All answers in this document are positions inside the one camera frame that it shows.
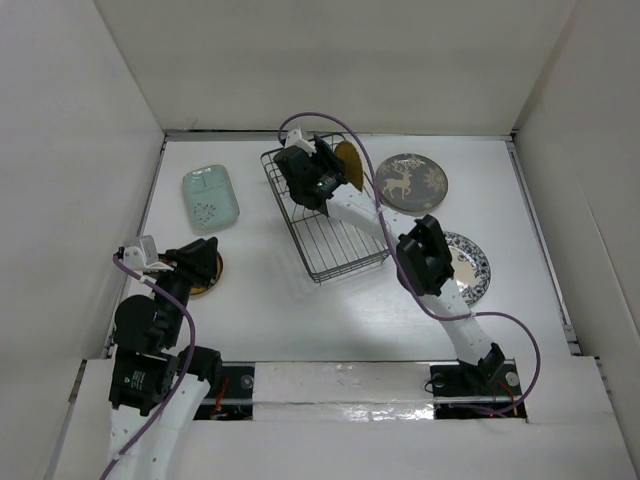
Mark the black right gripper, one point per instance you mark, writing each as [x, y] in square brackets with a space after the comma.
[333, 164]

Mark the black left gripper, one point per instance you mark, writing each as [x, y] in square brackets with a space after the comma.
[196, 260]

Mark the yellow brown patterned plate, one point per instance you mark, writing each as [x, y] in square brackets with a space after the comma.
[200, 290]

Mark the yellow woven round plate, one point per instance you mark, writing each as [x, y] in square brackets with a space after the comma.
[349, 155]

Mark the light green rectangular plate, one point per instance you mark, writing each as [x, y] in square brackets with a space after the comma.
[210, 200]

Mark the grey reindeer plate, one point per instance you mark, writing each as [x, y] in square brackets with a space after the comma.
[411, 183]

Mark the blue floral white plate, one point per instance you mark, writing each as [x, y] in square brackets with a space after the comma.
[472, 270]

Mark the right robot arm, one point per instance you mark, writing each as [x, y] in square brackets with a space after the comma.
[424, 268]

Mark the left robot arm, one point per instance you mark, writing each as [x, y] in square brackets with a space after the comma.
[154, 394]

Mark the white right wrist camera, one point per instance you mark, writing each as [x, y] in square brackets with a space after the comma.
[295, 138]

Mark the grey wire dish rack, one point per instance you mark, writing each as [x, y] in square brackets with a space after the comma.
[328, 248]

